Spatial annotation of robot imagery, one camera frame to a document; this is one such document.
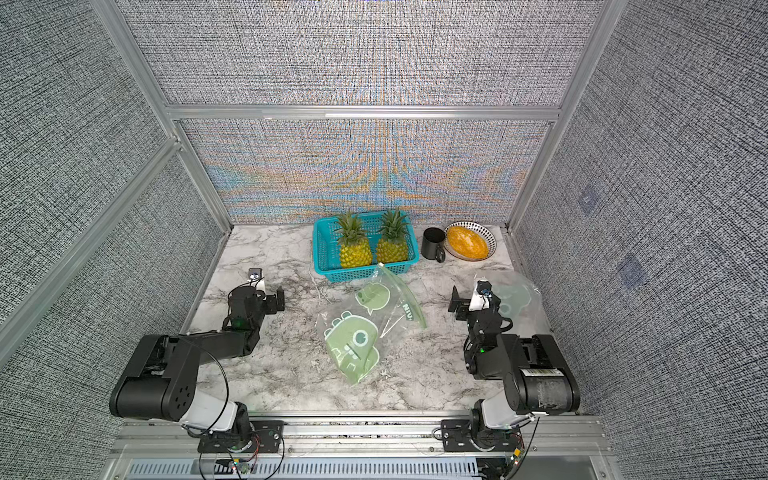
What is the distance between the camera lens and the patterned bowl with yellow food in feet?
3.55

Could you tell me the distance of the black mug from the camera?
106 cm

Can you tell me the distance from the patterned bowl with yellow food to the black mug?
30 mm
